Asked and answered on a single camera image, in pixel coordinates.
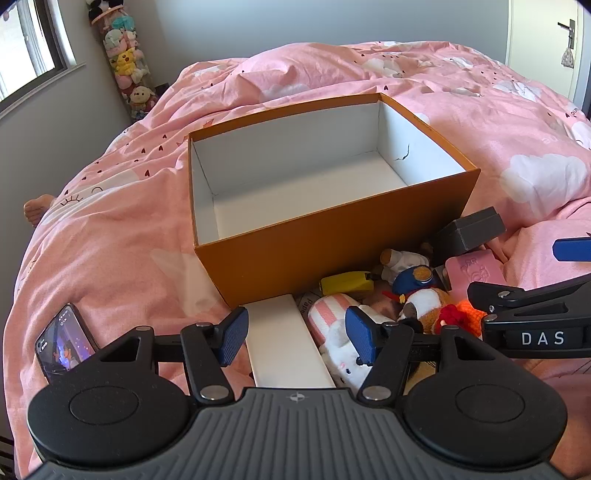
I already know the long white box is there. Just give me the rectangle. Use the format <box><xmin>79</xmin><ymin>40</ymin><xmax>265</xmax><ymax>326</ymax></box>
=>
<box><xmin>244</xmin><ymin>294</ymin><xmax>337</xmax><ymax>388</ymax></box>

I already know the bear plush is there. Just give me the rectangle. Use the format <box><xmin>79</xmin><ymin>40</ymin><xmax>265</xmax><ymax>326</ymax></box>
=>
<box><xmin>379</xmin><ymin>248</ymin><xmax>432</xmax><ymax>280</ymax></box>

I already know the white door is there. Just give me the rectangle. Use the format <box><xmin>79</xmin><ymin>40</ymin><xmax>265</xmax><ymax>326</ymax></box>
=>
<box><xmin>505</xmin><ymin>0</ymin><xmax>591</xmax><ymax>109</ymax></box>

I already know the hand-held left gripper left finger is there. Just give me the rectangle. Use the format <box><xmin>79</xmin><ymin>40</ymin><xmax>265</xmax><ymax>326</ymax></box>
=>
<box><xmin>95</xmin><ymin>307</ymin><xmax>250</xmax><ymax>403</ymax></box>

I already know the door handle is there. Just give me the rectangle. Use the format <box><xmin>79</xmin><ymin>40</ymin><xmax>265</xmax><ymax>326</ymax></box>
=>
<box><xmin>558</xmin><ymin>19</ymin><xmax>577</xmax><ymax>49</ymax></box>

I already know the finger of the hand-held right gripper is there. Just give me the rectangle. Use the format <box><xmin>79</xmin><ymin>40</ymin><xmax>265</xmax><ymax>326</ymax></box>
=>
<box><xmin>553</xmin><ymin>237</ymin><xmax>591</xmax><ymax>262</ymax></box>
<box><xmin>467</xmin><ymin>276</ymin><xmax>591</xmax><ymax>320</ymax></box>

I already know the pink snap-button case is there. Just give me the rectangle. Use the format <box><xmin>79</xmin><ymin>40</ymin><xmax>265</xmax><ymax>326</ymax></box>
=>
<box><xmin>444</xmin><ymin>249</ymin><xmax>505</xmax><ymax>305</ymax></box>

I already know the yellow black toy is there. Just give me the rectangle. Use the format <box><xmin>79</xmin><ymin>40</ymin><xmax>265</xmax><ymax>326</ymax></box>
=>
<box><xmin>320</xmin><ymin>271</ymin><xmax>374</xmax><ymax>296</ymax></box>

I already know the black smartphone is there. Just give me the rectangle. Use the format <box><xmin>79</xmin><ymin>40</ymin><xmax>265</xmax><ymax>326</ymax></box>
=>
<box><xmin>34</xmin><ymin>303</ymin><xmax>100</xmax><ymax>384</ymax></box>

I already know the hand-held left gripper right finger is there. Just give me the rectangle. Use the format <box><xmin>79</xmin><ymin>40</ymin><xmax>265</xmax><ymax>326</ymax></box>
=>
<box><xmin>345</xmin><ymin>305</ymin><xmax>485</xmax><ymax>403</ymax></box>

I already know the red crochet flower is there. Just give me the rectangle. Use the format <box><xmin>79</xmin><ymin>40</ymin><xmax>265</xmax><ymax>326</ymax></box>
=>
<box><xmin>436</xmin><ymin>305</ymin><xmax>462</xmax><ymax>330</ymax></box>

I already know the pink striped white plush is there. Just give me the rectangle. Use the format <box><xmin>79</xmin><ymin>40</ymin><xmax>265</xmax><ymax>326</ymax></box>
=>
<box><xmin>307</xmin><ymin>292</ymin><xmax>402</xmax><ymax>387</ymax></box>

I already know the window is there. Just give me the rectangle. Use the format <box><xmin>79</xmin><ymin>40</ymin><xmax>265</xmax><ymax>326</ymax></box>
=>
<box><xmin>0</xmin><ymin>0</ymin><xmax>86</xmax><ymax>116</ymax></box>

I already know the clear tube of plush toys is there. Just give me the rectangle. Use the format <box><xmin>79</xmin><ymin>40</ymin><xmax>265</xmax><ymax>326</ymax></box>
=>
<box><xmin>90</xmin><ymin>7</ymin><xmax>158</xmax><ymax>121</ymax></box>

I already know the pilot plush with blue cap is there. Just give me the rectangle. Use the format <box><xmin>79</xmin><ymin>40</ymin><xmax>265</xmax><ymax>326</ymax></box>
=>
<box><xmin>382</xmin><ymin>265</ymin><xmax>455</xmax><ymax>335</ymax></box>

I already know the pink printed blanket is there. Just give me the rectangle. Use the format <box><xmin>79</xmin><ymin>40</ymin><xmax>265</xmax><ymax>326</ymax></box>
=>
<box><xmin>4</xmin><ymin>41</ymin><xmax>591</xmax><ymax>480</ymax></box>

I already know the dark grey box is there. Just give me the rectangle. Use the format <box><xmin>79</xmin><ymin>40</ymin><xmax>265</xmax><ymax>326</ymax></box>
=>
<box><xmin>431</xmin><ymin>207</ymin><xmax>506</xmax><ymax>268</ymax></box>

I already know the orange crochet ball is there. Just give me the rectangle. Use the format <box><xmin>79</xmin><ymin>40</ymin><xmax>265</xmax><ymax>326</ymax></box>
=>
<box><xmin>455</xmin><ymin>299</ymin><xmax>488</xmax><ymax>342</ymax></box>

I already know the orange cardboard box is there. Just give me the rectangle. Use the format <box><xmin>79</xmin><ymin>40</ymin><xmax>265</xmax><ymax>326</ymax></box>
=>
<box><xmin>187</xmin><ymin>92</ymin><xmax>482</xmax><ymax>309</ymax></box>

